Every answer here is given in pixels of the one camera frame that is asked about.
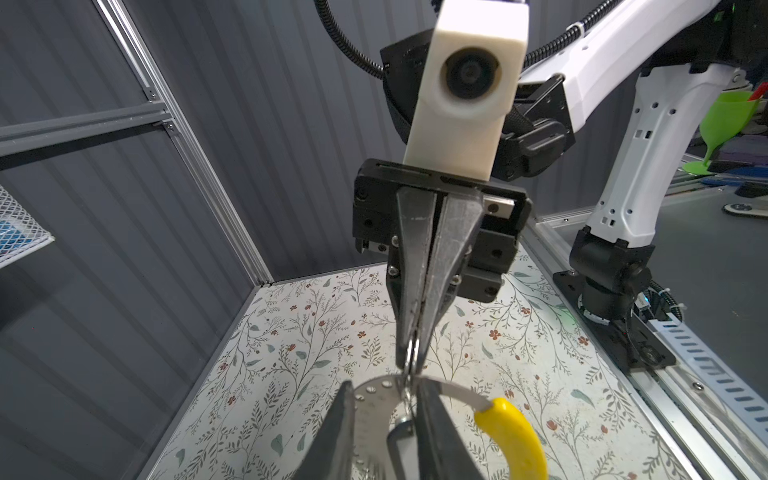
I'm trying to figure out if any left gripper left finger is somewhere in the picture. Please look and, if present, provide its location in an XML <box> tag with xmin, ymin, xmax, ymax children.
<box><xmin>293</xmin><ymin>381</ymin><xmax>356</xmax><ymax>480</ymax></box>

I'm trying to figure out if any aluminium mounting rail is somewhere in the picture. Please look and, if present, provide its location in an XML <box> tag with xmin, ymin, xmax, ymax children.
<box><xmin>552</xmin><ymin>191</ymin><xmax>767</xmax><ymax>479</ymax></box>

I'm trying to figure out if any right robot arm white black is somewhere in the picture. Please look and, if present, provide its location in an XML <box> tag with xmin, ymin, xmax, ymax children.
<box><xmin>353</xmin><ymin>1</ymin><xmax>767</xmax><ymax>375</ymax></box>

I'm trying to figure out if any black key tag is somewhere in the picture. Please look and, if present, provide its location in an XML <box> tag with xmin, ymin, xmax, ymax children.
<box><xmin>387</xmin><ymin>418</ymin><xmax>420</xmax><ymax>480</ymax></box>

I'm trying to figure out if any green plastic goblet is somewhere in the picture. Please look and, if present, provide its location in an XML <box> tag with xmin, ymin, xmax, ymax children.
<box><xmin>682</xmin><ymin>91</ymin><xmax>759</xmax><ymax>176</ymax></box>

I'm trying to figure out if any white slotted cable duct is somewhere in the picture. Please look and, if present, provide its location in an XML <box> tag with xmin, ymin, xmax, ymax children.
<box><xmin>648</xmin><ymin>320</ymin><xmax>767</xmax><ymax>444</ymax></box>

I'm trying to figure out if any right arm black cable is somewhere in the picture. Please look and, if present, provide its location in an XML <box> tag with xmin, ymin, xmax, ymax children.
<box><xmin>311</xmin><ymin>0</ymin><xmax>625</xmax><ymax>82</ymax></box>

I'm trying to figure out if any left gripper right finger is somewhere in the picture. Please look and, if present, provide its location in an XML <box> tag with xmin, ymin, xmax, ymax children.
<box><xmin>415</xmin><ymin>380</ymin><xmax>482</xmax><ymax>480</ymax></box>

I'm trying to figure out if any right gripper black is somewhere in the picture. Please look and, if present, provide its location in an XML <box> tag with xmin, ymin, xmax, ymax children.
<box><xmin>352</xmin><ymin>159</ymin><xmax>532</xmax><ymax>372</ymax></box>

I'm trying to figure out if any white wire mesh basket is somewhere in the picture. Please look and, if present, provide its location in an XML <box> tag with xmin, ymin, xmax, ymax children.
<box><xmin>0</xmin><ymin>187</ymin><xmax>55</xmax><ymax>268</ymax></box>

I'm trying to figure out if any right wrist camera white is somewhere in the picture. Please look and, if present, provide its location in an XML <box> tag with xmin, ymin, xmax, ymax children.
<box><xmin>403</xmin><ymin>1</ymin><xmax>529</xmax><ymax>181</ymax></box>

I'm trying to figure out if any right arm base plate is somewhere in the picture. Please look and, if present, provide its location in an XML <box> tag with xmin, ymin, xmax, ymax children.
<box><xmin>553</xmin><ymin>271</ymin><xmax>677</xmax><ymax>374</ymax></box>

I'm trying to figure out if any aluminium frame crossbar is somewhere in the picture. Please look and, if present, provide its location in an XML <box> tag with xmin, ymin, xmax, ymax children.
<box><xmin>1</xmin><ymin>101</ymin><xmax>172</xmax><ymax>157</ymax></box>

